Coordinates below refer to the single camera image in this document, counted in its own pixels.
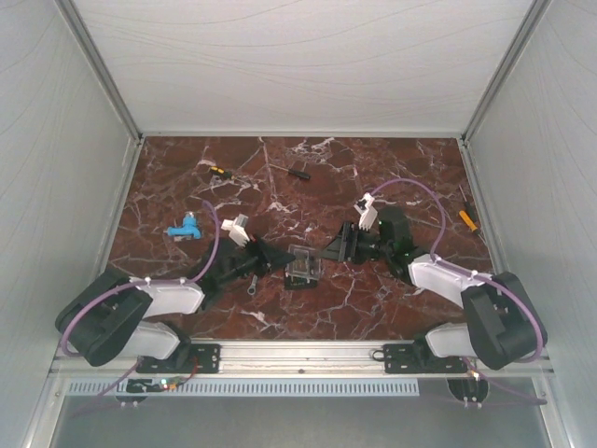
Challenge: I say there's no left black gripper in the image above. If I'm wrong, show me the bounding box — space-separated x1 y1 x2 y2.
220 233 297 287

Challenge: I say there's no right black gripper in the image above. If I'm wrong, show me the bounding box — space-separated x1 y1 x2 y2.
316 220 391 264

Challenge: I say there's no black fuse box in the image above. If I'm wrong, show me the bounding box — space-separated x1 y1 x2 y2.
284 274 318 290

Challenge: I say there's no clear plastic fuse box lid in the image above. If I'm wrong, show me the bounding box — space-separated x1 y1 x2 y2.
286 245 322 281

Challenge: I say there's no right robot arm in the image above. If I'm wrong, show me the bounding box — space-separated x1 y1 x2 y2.
320 206 548 371

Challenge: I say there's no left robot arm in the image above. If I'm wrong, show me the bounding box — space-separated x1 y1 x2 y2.
55 236 295 371

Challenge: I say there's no silver combination wrench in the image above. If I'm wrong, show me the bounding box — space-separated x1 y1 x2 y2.
247 275 258 296

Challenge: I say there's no yellow black small screwdriver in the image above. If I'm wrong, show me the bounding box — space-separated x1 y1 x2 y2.
209 166 234 179

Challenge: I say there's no thin black screwdriver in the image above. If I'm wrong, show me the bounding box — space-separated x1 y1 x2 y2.
459 186 477 222

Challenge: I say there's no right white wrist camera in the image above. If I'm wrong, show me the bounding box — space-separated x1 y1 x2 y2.
354 193 378 231

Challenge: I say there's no black handle screwdriver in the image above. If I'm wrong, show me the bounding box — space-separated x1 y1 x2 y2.
271 164 311 180

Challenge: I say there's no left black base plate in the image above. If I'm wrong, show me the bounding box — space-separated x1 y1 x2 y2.
135 343 221 374

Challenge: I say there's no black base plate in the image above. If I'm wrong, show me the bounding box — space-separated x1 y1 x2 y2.
135 343 221 374
371 342 467 374

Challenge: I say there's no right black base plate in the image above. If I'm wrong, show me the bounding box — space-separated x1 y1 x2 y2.
371 342 467 374

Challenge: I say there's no grey slotted cable duct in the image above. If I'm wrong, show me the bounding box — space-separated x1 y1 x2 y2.
67 378 420 399

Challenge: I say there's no orange handle screwdriver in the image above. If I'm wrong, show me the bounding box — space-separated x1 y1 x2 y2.
459 210 479 234

